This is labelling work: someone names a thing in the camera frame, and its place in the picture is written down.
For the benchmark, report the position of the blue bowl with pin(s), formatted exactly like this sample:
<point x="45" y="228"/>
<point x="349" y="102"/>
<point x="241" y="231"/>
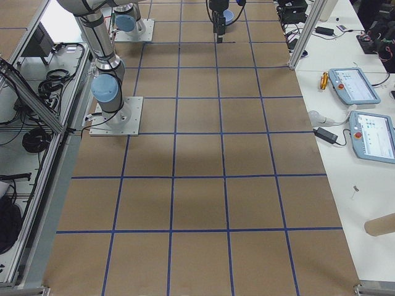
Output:
<point x="229" y="16"/>

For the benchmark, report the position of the grey control box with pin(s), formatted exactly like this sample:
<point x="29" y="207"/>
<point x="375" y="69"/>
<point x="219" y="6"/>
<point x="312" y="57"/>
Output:
<point x="40" y="44"/>

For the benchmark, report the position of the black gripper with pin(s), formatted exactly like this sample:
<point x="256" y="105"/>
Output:
<point x="216" y="7"/>

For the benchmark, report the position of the aluminium frame post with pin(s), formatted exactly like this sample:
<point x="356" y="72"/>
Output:
<point x="313" y="17"/>

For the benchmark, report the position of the cardboard tube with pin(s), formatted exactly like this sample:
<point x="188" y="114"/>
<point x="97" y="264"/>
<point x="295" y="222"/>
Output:
<point x="380" y="226"/>

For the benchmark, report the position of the black power adapter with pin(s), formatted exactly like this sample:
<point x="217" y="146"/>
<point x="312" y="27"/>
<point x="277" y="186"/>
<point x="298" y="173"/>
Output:
<point x="325" y="135"/>

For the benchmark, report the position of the lower teach pendant tablet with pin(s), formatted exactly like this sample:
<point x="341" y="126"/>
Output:
<point x="372" y="136"/>

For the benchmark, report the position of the white light bulb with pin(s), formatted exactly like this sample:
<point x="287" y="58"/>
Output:
<point x="317" y="119"/>

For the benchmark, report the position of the yellow screwdriver tool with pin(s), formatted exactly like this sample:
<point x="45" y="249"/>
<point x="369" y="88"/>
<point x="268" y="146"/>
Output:
<point x="324" y="81"/>

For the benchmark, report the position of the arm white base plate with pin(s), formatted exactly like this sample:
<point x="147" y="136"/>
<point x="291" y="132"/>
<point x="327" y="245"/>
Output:
<point x="125" y="122"/>
<point x="146" y="37"/>

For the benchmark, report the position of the teach pendant tablet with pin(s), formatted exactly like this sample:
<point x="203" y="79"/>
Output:
<point x="372" y="136"/>
<point x="352" y="86"/>

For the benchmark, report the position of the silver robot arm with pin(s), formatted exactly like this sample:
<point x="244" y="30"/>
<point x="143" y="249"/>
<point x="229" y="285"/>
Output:
<point x="128" y="19"/>
<point x="107" y="86"/>

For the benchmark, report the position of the upper teach pendant tablet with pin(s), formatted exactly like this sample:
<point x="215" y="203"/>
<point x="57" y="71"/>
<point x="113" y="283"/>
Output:
<point x="352" y="86"/>

